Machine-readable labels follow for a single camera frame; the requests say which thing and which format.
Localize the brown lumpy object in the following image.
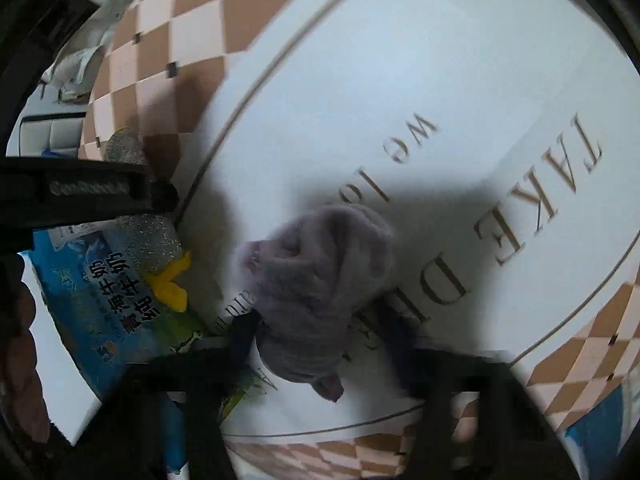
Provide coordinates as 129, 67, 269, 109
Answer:
0, 255, 53, 443

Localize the blue cloth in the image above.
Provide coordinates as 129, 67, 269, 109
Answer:
562, 395, 632, 468

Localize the white padded sofa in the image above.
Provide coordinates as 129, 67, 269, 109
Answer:
7, 115, 86, 158

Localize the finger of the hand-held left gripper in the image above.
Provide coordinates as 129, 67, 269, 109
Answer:
148, 179, 182, 215

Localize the white crumpled cloth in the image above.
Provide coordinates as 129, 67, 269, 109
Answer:
40, 0, 146, 103

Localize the blue printed carton box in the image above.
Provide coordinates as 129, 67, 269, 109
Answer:
20, 217, 258, 476

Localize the silver glitter ball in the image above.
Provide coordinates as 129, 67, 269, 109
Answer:
102, 129, 185, 277

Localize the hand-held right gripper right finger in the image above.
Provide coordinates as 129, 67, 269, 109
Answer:
381, 305, 571, 480

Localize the yellow soft toy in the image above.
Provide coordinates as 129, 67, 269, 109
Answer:
145, 251, 193, 313

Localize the grey plush toy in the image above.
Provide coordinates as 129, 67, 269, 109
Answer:
235, 203, 397, 403

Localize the checkered mat with white circle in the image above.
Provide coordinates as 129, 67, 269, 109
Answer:
77, 0, 640, 480

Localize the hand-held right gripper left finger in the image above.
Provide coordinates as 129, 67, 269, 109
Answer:
67, 310, 265, 480

